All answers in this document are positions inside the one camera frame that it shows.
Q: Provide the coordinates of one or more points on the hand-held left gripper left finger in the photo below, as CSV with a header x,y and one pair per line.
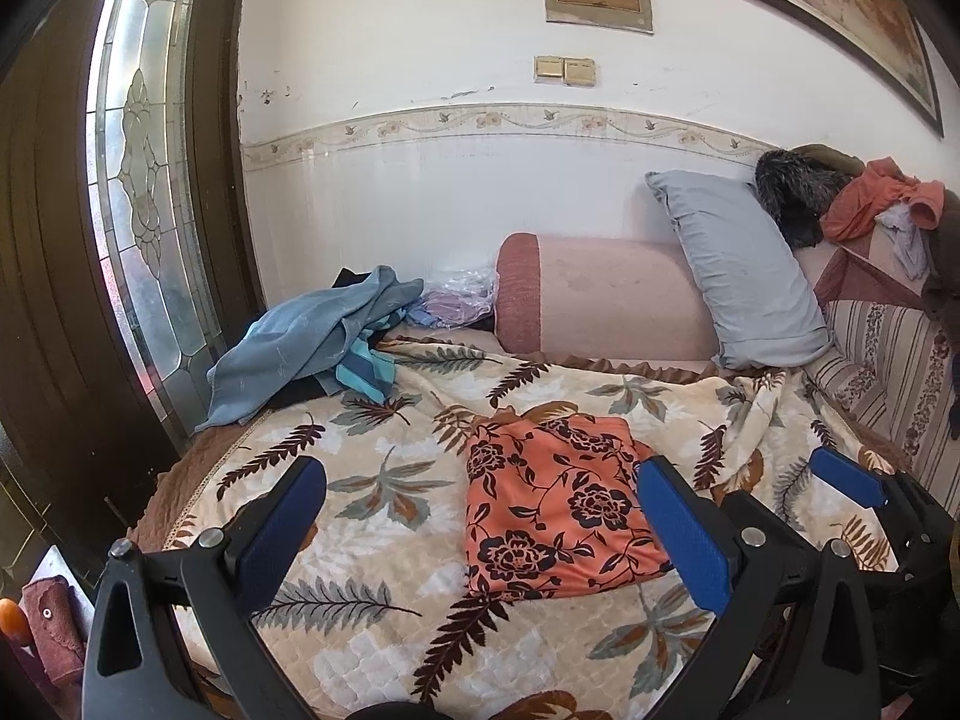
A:
x,y
281,532

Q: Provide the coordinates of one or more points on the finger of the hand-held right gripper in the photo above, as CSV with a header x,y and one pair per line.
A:
x,y
847,476
742,510

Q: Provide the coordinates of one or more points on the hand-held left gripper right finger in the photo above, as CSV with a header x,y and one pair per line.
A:
x,y
682,532

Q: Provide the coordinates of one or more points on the orange black floral garment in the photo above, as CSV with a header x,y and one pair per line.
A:
x,y
540,510

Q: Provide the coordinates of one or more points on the leaf print quilted blanket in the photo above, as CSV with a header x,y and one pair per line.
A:
x,y
375,480

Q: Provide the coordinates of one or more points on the brown lace-edged bedspread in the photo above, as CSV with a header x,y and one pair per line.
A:
x,y
187,480

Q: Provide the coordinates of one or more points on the striped floral sofa cushion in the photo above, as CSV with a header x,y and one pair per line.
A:
x,y
885,360

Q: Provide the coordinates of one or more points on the black cloth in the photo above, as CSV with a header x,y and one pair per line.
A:
x,y
300,394

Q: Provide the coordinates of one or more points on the teal striped cloth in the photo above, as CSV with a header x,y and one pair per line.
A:
x,y
364,371

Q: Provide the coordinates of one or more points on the blue-grey cloth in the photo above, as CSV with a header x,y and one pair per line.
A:
x,y
292,345

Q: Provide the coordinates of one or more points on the dark brown cloth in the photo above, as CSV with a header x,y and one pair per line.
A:
x,y
946,277

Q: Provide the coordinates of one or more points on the light blue pillow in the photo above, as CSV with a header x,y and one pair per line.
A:
x,y
742,277

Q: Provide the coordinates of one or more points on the white cloth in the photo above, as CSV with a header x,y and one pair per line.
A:
x,y
907,240

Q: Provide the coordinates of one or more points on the maroon covered bottle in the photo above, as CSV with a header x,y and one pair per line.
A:
x,y
52,630

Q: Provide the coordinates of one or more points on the pink bolster cushion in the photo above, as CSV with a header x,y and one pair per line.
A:
x,y
600,292

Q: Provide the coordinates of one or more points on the salmon cloth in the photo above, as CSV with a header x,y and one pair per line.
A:
x,y
855,202

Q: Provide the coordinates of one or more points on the purple cloth in plastic bag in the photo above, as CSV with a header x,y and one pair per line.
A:
x,y
450,307

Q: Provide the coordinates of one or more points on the orange fruit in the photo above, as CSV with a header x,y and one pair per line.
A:
x,y
11,621

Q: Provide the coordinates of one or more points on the wooden door with stained glass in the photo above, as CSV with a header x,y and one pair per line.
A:
x,y
45,240

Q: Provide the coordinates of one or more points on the golden light switch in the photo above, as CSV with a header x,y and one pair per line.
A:
x,y
565,71

